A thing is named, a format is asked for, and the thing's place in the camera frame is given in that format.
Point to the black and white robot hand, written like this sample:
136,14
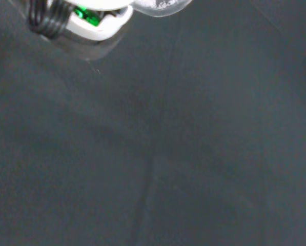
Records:
96,28

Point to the black cloth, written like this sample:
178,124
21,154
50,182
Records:
152,143

